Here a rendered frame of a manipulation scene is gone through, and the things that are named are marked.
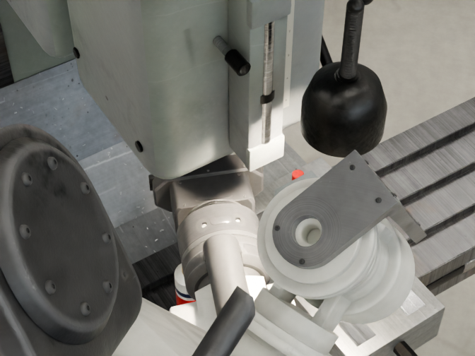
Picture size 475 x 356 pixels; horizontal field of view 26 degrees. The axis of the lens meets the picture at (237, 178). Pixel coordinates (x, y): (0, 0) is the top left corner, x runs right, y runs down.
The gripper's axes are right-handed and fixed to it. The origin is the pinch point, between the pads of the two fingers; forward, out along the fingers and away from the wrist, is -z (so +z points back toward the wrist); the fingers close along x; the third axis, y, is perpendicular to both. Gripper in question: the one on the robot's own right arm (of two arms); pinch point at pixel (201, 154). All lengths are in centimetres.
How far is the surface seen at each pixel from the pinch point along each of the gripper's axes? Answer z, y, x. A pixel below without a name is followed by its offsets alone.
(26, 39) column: -32.3, 7.7, 19.1
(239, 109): 11.3, -17.7, -2.2
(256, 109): 12.5, -18.7, -3.6
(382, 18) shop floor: -157, 121, -78
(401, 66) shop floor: -135, 122, -78
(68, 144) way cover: -27.8, 24.4, 15.9
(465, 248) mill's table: -3.2, 30.4, -37.1
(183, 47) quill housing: 11.0, -25.8, 2.6
